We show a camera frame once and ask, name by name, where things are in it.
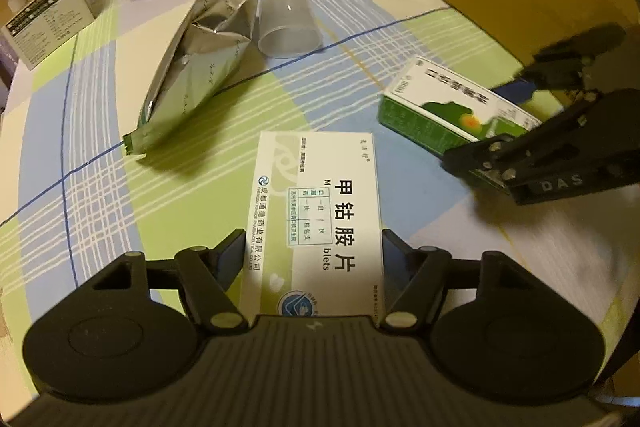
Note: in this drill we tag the silver foil tea pouch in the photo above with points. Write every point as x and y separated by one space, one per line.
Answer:
208 46

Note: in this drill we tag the checkered tablecloth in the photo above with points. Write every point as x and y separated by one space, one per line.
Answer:
72 199

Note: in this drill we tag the green white medicine box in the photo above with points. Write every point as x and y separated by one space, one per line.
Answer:
438 109

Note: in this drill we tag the white tablet medicine box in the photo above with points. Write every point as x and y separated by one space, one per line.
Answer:
313 237

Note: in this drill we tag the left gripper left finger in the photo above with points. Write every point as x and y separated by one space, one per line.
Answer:
205 275

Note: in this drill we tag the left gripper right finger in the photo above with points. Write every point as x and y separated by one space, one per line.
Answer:
415 284

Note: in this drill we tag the clear plastic cup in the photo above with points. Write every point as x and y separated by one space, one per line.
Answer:
287 28

